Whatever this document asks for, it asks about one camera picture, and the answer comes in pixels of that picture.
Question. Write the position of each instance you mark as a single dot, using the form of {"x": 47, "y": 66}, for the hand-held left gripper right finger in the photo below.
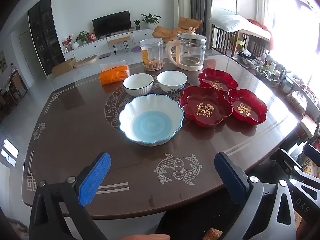
{"x": 228, "y": 180}

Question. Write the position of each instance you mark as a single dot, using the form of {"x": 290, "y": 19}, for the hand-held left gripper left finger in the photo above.
{"x": 96, "y": 177}

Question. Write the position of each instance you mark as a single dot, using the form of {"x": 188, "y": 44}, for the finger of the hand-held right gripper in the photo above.
{"x": 313, "y": 151}
{"x": 303, "y": 200}

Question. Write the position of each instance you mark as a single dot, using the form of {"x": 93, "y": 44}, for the white blue scalloped bowl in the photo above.
{"x": 153, "y": 144}
{"x": 151, "y": 122}

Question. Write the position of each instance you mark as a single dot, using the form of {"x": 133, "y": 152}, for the red flower-shaped plate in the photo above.
{"x": 217, "y": 78}
{"x": 206, "y": 107}
{"x": 248, "y": 108}

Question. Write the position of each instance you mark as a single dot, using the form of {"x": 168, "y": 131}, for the white ribbed bowl black rim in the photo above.
{"x": 138, "y": 85}

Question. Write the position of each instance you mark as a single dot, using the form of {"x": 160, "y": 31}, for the white bowl blue floral print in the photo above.
{"x": 172, "y": 81}

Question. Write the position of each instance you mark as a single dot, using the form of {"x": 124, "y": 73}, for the brown book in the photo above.
{"x": 309, "y": 127}

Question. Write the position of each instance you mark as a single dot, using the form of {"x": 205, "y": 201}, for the basket of bottles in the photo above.
{"x": 272, "y": 68}

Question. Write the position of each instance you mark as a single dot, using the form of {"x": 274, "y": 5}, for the orange tissue pack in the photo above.
{"x": 113, "y": 75}

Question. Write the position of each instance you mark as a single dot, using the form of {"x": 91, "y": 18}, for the basket of small clutter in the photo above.
{"x": 248, "y": 58}

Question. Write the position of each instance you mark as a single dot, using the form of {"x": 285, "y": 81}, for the cardboard box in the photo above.
{"x": 62, "y": 67}

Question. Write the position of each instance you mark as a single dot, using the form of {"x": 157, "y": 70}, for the round wooden board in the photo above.
{"x": 86, "y": 61}

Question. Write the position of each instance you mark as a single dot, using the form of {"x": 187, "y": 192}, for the wooden dining chairs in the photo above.
{"x": 13, "y": 87}

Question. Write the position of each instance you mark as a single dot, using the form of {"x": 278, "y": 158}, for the green stool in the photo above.
{"x": 239, "y": 45}

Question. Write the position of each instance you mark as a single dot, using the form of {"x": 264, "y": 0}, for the white television cabinet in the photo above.
{"x": 100, "y": 47}

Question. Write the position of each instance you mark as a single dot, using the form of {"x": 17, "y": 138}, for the round white vase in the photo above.
{"x": 75, "y": 45}

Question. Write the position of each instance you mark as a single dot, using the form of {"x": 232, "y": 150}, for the clear plastic jar of peanuts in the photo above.
{"x": 151, "y": 55}

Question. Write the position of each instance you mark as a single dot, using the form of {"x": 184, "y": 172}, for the red cloth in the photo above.
{"x": 260, "y": 26}

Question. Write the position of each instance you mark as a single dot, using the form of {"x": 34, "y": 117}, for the red flowers in vase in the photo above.
{"x": 66, "y": 41}

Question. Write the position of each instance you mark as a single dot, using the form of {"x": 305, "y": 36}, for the wooden bench hairpin legs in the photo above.
{"x": 119, "y": 40}

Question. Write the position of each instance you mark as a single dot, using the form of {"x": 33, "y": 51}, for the dark wooden crib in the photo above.
{"x": 225, "y": 40}

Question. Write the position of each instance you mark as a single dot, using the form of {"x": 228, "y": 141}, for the red gift box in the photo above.
{"x": 91, "y": 37}

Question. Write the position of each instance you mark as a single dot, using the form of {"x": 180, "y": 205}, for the green bushy potted plant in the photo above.
{"x": 83, "y": 37}

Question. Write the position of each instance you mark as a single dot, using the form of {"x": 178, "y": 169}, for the dark glass display cabinet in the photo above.
{"x": 46, "y": 35}

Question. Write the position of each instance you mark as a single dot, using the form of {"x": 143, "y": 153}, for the black flat television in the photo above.
{"x": 111, "y": 23}

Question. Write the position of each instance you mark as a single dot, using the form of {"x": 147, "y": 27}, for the white pillow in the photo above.
{"x": 225, "y": 22}

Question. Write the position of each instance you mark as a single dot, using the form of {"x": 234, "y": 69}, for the white sheer curtain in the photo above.
{"x": 263, "y": 2}

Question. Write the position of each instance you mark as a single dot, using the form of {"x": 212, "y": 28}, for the small potted plant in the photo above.
{"x": 137, "y": 25}

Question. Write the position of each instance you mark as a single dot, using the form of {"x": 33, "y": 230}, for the orange lounge chair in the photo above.
{"x": 170, "y": 32}

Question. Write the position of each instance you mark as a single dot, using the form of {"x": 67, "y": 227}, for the large leafy potted plant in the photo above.
{"x": 150, "y": 20}

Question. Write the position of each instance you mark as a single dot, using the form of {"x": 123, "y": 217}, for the grey curtain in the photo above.
{"x": 201, "y": 5}

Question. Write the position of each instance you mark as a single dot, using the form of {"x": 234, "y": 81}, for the covered standing air conditioner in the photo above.
{"x": 182, "y": 0}

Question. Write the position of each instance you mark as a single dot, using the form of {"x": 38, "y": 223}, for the framed wall picture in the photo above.
{"x": 2, "y": 61}

